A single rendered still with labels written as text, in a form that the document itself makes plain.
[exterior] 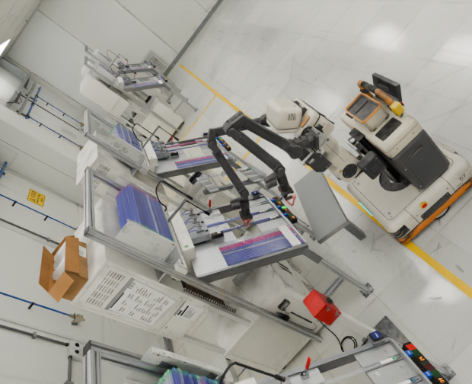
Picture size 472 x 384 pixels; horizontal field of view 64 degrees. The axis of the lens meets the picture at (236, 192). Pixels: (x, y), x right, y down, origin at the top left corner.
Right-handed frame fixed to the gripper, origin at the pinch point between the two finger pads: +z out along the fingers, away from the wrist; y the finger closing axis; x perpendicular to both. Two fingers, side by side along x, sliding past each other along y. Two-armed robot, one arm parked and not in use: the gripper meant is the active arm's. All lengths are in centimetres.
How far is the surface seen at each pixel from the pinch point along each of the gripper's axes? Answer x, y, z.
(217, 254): -27.6, 21.6, 0.7
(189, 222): -36.7, -10.2, -6.6
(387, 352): 22, 119, -2
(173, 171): -31, -107, 2
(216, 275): -33, 38, 2
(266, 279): 4.9, 21.0, 33.7
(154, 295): -70, 39, 2
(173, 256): -55, 32, -16
